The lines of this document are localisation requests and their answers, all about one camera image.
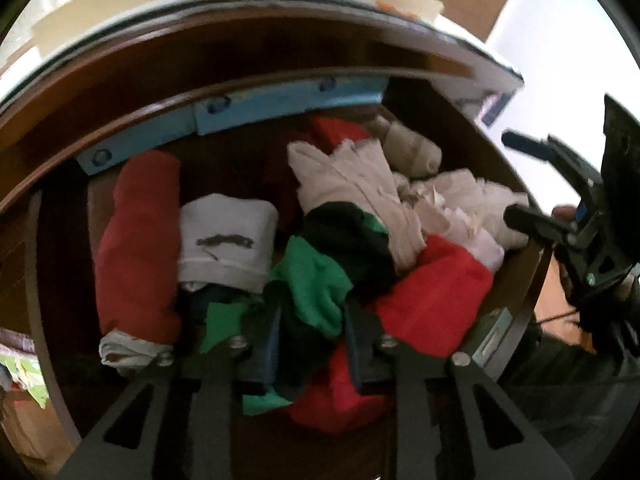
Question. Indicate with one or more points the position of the white tablecloth with orange prints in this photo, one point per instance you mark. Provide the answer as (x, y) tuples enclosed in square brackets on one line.
[(492, 77)]

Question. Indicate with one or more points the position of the green and black striped sock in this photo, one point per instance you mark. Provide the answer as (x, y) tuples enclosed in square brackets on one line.
[(312, 280)]

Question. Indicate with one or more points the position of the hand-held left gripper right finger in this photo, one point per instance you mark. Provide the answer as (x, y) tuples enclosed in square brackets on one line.
[(354, 355)]

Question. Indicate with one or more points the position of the wooden drawer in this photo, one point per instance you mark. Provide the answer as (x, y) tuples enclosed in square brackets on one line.
[(230, 165)]

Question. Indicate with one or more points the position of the colourful stack of papers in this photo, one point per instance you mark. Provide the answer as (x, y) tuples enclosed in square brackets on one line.
[(22, 375)]

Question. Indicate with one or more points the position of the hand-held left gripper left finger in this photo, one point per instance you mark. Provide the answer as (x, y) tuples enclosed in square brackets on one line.
[(272, 355)]

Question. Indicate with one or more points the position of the beige sock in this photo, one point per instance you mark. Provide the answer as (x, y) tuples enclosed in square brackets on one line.
[(350, 180), (415, 147)]

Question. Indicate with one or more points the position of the person's dark trousers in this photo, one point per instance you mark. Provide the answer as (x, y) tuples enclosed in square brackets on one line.
[(565, 400)]

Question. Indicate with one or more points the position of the dark red sock grey cuff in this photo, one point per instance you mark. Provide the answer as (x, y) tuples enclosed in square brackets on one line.
[(140, 240)]

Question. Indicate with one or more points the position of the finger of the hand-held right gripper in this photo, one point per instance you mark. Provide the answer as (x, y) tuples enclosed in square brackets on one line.
[(525, 145), (530, 225)]

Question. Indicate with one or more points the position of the red underwear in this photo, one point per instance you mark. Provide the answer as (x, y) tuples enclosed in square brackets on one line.
[(435, 295), (340, 132), (335, 400)]

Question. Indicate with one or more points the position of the metal drawer lock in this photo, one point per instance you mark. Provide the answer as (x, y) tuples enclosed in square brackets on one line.
[(492, 340)]

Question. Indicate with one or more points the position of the white sock with dark mark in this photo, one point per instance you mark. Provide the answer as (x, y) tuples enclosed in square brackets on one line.
[(225, 220)]

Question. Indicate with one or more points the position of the person's right hand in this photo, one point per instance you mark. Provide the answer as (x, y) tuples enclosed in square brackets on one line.
[(564, 212)]

